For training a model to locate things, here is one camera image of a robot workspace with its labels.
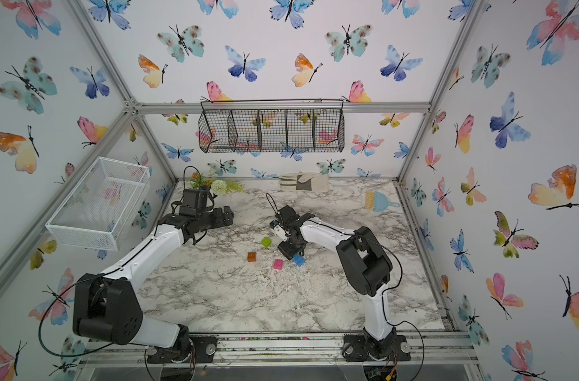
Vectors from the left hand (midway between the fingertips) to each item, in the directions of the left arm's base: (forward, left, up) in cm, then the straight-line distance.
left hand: (225, 213), depth 88 cm
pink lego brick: (-14, -19, -15) cm, 28 cm away
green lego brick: (-4, -14, -15) cm, 21 cm away
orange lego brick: (-10, -9, -15) cm, 20 cm away
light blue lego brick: (-12, -27, -14) cm, 33 cm away
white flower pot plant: (+12, +5, +1) cm, 14 cm away
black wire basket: (+33, -21, +15) cm, 42 cm away
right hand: (-7, -24, -13) cm, 28 cm away
